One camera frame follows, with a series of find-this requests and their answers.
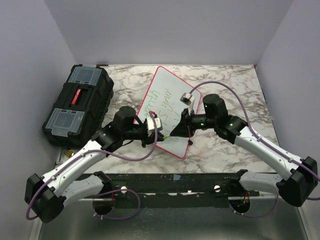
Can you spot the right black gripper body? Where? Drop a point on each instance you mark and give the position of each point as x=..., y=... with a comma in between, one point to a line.
x=193, y=123

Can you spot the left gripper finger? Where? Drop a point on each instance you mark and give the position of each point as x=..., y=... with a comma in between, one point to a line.
x=142, y=126
x=152, y=139

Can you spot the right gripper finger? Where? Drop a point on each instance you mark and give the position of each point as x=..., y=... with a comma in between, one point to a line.
x=185, y=117
x=181, y=130

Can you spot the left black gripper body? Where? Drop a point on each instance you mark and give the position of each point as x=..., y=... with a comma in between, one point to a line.
x=137, y=134

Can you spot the pink-framed whiteboard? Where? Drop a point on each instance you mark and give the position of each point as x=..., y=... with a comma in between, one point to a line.
x=162, y=95

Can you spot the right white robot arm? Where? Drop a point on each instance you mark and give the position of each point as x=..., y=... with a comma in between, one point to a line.
x=295, y=177

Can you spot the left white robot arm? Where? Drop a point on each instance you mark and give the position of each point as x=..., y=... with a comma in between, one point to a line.
x=48, y=194

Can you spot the black plastic toolbox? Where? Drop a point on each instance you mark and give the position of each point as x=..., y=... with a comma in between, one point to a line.
x=80, y=108

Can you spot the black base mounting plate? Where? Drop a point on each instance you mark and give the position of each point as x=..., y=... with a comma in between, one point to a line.
x=168, y=190

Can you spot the yellow connector block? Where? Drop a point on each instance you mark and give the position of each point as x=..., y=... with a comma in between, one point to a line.
x=68, y=153

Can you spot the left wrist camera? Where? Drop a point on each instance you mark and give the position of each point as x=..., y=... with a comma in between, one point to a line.
x=154, y=124

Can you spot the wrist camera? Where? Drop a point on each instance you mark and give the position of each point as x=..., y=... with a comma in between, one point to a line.
x=154, y=124
x=189, y=100

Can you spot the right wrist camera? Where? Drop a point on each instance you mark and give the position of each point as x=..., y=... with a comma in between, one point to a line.
x=189, y=100

